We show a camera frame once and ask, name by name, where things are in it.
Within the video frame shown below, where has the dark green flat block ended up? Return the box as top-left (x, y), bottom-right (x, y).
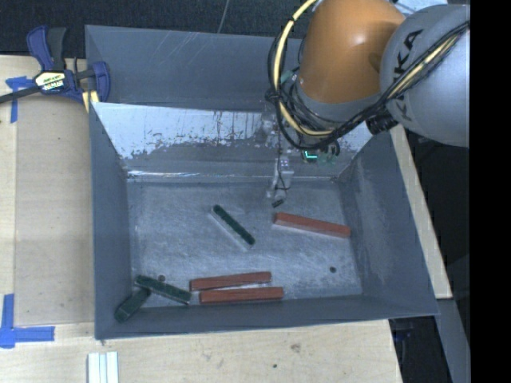
top-left (133, 274), bottom-right (193, 306)
top-left (113, 287), bottom-right (153, 324)
top-left (208, 203), bottom-right (257, 251)

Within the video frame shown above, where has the black cylinder on white bracket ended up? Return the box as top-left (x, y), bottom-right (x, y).
top-left (365, 113), bottom-right (400, 136)

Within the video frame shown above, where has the grey metal bin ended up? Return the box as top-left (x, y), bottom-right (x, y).
top-left (83, 24), bottom-right (441, 341)

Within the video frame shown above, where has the red-brown flat block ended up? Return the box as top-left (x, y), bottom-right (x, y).
top-left (188, 270), bottom-right (273, 293)
top-left (198, 286), bottom-right (285, 306)
top-left (271, 211), bottom-right (352, 239)

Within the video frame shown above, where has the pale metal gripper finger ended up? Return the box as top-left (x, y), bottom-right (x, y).
top-left (266, 164), bottom-right (282, 199)
top-left (271, 157), bottom-right (295, 209)

